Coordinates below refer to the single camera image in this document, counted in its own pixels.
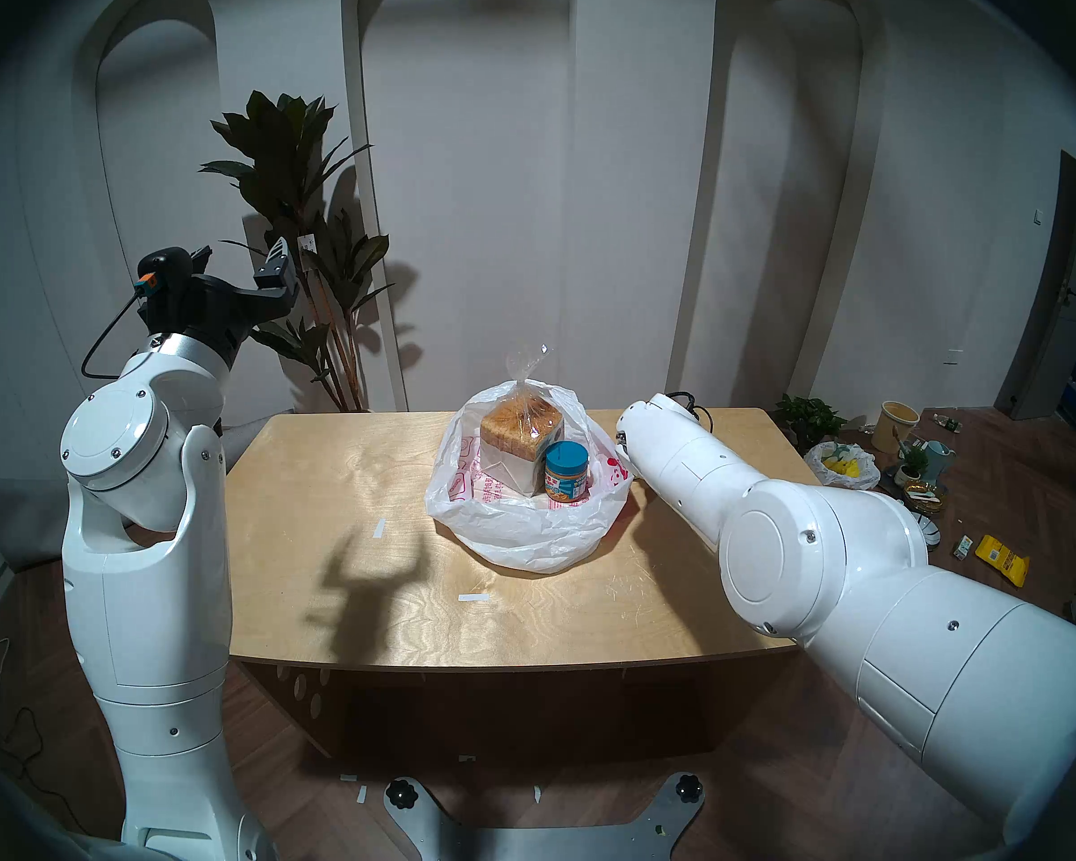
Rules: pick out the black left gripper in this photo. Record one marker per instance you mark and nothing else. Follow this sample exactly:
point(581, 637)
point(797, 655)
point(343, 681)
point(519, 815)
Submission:
point(200, 310)

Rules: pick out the bread loaf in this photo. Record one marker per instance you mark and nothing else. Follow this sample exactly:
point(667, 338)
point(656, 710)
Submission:
point(520, 429)

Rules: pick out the peanut butter jar blue lid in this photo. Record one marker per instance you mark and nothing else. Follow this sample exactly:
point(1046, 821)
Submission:
point(567, 469)

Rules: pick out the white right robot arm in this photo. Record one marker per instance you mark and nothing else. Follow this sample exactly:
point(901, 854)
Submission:
point(861, 581)

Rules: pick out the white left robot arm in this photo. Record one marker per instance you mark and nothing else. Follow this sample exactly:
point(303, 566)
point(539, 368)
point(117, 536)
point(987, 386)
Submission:
point(148, 599)

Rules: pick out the white plastic shopping bag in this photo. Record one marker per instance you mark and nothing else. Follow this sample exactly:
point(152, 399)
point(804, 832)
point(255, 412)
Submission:
point(520, 532)

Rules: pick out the tall dark-leaved potted plant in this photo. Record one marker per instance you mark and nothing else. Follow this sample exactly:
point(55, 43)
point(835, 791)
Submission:
point(278, 160)

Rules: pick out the small green potted plant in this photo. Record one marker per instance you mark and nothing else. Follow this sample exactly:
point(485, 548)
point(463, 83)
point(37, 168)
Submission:
point(807, 417)

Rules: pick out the white bin with plastic liner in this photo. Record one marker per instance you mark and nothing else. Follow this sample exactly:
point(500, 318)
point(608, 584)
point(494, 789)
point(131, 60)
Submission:
point(843, 469)

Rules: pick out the beige paper bucket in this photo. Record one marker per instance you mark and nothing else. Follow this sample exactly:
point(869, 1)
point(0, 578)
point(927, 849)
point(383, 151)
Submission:
point(892, 430)

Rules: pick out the tiny potted plant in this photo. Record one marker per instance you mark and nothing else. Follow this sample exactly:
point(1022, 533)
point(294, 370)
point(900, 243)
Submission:
point(910, 465)

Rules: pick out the gold rimmed bowl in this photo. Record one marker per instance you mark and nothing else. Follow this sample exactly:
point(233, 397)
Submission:
point(924, 498)

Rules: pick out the teal pitcher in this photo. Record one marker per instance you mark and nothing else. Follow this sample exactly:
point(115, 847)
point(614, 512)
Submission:
point(937, 460)

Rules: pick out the lying small bottle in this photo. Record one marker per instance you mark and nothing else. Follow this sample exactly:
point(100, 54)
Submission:
point(947, 422)

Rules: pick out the small green white packet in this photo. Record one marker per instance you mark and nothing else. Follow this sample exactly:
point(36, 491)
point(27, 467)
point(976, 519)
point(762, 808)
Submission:
point(961, 547)

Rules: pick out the yellow snack packet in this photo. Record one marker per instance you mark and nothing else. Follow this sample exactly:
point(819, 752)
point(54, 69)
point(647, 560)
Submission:
point(1002, 560)

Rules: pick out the grey door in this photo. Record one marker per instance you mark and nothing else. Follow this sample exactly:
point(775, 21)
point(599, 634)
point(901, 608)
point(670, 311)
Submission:
point(1062, 312)

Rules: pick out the grey metal robot base plate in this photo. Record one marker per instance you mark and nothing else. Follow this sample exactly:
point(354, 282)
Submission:
point(538, 843)

